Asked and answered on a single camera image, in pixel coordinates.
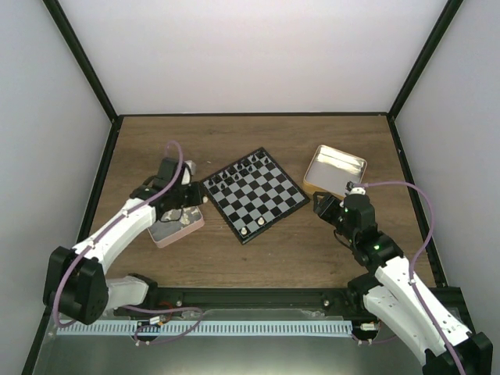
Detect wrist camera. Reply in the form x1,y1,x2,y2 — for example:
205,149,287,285
181,160,196,185
345,181,366,196

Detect pink tin with pieces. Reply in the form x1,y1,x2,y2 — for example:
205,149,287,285
148,206,205,248

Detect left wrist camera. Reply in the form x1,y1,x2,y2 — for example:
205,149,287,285
181,160,196,185

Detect black chess pieces row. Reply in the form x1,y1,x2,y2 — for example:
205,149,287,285
203,151,271,194

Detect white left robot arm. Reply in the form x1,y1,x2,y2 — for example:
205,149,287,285
43,157,208,328

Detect yellow empty tin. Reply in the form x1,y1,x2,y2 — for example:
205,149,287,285
302,145,367,198

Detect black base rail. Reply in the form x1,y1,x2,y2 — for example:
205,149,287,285
112,287,462,317

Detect light blue slotted cable duct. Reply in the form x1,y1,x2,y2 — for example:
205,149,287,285
57,320,352,338

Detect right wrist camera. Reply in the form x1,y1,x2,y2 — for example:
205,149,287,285
345,181,366,196

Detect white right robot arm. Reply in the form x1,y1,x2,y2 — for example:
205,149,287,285
313,187,493,374

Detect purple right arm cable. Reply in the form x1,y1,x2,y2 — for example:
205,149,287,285
345,180,468,375

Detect black grey chess board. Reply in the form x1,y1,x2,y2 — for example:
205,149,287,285
201,147,310,245

